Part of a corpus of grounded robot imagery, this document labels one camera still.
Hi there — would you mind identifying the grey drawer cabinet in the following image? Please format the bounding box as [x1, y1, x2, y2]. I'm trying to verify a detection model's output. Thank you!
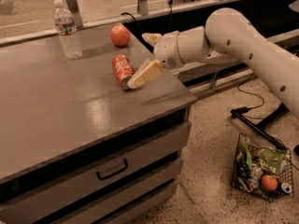
[0, 26, 194, 224]

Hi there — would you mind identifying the orange soda can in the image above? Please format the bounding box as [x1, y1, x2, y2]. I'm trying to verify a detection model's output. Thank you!
[112, 54, 135, 90]

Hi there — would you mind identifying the clear plastic water bottle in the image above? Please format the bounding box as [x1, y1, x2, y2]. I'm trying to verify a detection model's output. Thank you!
[53, 0, 82, 60]

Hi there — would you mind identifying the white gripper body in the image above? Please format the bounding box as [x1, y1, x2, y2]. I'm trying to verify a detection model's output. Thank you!
[153, 31, 181, 69]

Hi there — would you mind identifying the blue can in basket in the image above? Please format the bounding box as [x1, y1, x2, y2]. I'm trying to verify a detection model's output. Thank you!
[277, 182, 292, 195]

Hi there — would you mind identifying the black cable on wall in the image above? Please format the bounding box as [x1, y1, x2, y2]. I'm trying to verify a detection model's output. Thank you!
[121, 0, 174, 45]

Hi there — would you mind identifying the red apple on counter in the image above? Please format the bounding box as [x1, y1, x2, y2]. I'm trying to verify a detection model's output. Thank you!
[110, 24, 131, 47]

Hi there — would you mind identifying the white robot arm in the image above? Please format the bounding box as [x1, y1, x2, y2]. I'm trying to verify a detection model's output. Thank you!
[128, 7, 299, 118]

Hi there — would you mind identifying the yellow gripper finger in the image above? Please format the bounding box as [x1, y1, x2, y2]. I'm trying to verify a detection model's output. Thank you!
[142, 33, 162, 48]
[128, 59, 164, 89]

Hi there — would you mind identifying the black wire basket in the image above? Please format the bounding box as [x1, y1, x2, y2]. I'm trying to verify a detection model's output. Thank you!
[231, 133, 294, 203]

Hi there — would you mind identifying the black drawer handle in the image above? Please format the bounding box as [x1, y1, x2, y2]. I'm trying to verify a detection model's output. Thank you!
[96, 159, 129, 181]

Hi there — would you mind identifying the green snack bag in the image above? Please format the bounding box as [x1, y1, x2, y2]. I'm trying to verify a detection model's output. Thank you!
[258, 147, 287, 177]

